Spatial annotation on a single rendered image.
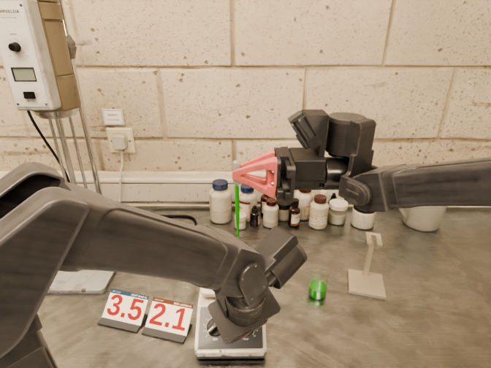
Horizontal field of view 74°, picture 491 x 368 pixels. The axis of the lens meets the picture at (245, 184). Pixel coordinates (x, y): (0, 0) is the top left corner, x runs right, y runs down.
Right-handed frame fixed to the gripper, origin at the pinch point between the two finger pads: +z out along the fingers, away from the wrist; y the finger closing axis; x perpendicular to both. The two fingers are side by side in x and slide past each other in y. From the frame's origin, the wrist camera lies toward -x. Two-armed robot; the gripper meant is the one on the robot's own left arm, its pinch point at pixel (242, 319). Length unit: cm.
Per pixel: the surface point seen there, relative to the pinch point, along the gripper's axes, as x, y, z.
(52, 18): -62, 8, -27
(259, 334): 3.5, -1.4, 1.4
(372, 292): 7.9, -29.7, 10.9
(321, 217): -16.7, -36.8, 22.3
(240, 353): 4.5, 3.0, 2.1
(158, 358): -2.5, 16.2, 4.6
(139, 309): -13.4, 16.9, 7.7
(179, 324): -6.4, 10.8, 6.4
